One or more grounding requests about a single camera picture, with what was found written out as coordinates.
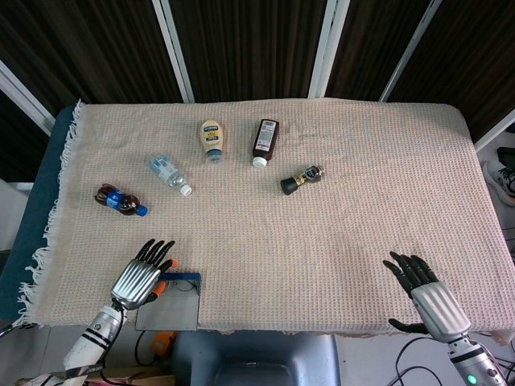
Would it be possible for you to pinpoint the dark folding screen panel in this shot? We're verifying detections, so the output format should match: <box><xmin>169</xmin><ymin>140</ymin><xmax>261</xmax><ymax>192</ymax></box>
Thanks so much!
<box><xmin>160</xmin><ymin>0</ymin><xmax>341</xmax><ymax>104</ymax></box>
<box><xmin>321</xmin><ymin>0</ymin><xmax>447</xmax><ymax>104</ymax></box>
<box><xmin>0</xmin><ymin>0</ymin><xmax>196</xmax><ymax>118</ymax></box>
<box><xmin>0</xmin><ymin>60</ymin><xmax>56</xmax><ymax>183</ymax></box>
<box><xmin>380</xmin><ymin>0</ymin><xmax>515</xmax><ymax>152</ymax></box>

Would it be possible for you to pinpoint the grey robot torso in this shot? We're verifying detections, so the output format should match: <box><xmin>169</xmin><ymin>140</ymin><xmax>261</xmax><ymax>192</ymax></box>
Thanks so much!
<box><xmin>171</xmin><ymin>331</ymin><xmax>341</xmax><ymax>386</ymax></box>

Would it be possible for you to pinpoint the dark blue rectangular box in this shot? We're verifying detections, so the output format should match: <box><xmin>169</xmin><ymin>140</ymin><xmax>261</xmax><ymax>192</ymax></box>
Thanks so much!
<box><xmin>134</xmin><ymin>272</ymin><xmax>202</xmax><ymax>332</ymax></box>

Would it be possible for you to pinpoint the black cable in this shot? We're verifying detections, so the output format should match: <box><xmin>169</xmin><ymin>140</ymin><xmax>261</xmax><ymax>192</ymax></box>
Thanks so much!
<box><xmin>393</xmin><ymin>335</ymin><xmax>456</xmax><ymax>386</ymax></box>
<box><xmin>134</xmin><ymin>330</ymin><xmax>163</xmax><ymax>368</ymax></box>

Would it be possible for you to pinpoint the pepper grinder with black cap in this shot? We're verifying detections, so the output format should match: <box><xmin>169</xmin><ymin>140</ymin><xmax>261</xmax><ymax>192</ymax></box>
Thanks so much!
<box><xmin>280</xmin><ymin>164</ymin><xmax>325</xmax><ymax>196</ymax></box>

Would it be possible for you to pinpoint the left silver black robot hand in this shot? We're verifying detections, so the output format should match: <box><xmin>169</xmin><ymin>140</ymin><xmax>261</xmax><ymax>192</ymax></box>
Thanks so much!
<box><xmin>110</xmin><ymin>239</ymin><xmax>179</xmax><ymax>311</ymax></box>

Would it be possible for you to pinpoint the brown sauce bottle white cap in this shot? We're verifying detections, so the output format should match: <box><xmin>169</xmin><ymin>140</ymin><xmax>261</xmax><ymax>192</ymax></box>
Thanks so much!
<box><xmin>252</xmin><ymin>118</ymin><xmax>280</xmax><ymax>168</ymax></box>

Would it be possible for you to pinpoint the teal padded table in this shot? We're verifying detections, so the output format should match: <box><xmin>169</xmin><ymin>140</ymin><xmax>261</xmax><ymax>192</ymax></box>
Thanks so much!
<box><xmin>0</xmin><ymin>105</ymin><xmax>78</xmax><ymax>322</ymax></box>

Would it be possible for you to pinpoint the cola bottle with blue cap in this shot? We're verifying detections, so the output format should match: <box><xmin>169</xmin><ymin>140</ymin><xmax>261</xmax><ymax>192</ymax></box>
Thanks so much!
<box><xmin>94</xmin><ymin>183</ymin><xmax>149</xmax><ymax>218</ymax></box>

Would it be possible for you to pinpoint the mayonnaise squeeze bottle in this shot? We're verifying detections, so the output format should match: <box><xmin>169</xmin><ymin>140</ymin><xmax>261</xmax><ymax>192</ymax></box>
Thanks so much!
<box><xmin>200</xmin><ymin>119</ymin><xmax>225</xmax><ymax>165</ymax></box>

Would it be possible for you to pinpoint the cardboard box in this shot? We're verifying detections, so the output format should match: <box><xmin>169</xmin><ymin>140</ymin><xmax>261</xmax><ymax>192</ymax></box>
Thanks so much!
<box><xmin>15</xmin><ymin>363</ymin><xmax>176</xmax><ymax>386</ymax></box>

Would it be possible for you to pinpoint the beige waffle-weave cloth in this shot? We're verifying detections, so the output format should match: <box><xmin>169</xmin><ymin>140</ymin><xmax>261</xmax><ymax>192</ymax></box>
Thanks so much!
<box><xmin>11</xmin><ymin>99</ymin><xmax>514</xmax><ymax>338</ymax></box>

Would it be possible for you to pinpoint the white grey sneaker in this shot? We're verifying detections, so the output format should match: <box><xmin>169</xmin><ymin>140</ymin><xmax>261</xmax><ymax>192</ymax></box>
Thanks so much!
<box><xmin>482</xmin><ymin>159</ymin><xmax>515</xmax><ymax>208</ymax></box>

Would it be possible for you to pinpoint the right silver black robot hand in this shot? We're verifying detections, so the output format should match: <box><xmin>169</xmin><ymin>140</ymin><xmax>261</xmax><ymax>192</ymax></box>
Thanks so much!
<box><xmin>381</xmin><ymin>251</ymin><xmax>472</xmax><ymax>343</ymax></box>

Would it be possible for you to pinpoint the clear water bottle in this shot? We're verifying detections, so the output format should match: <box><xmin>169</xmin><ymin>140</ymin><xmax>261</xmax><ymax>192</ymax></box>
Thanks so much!
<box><xmin>148</xmin><ymin>154</ymin><xmax>193</xmax><ymax>197</ymax></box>

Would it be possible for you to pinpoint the orange tool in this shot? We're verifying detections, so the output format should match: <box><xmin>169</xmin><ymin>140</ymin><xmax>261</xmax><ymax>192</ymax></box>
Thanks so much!
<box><xmin>150</xmin><ymin>331</ymin><xmax>178</xmax><ymax>355</ymax></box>

